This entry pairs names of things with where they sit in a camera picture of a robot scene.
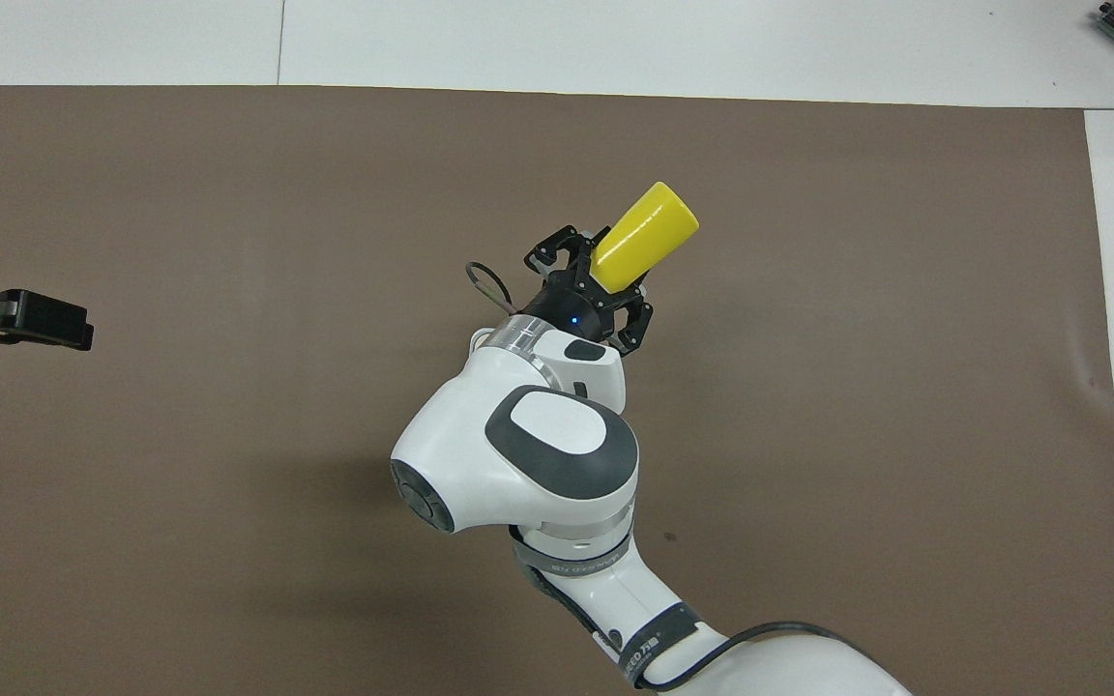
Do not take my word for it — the yellow squeeze bottle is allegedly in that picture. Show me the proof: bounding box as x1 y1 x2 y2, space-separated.
591 181 700 291

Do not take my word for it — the brown paper mat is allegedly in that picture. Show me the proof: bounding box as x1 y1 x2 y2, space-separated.
0 85 1114 696

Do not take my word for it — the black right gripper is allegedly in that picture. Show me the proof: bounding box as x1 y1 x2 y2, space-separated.
518 227 655 357

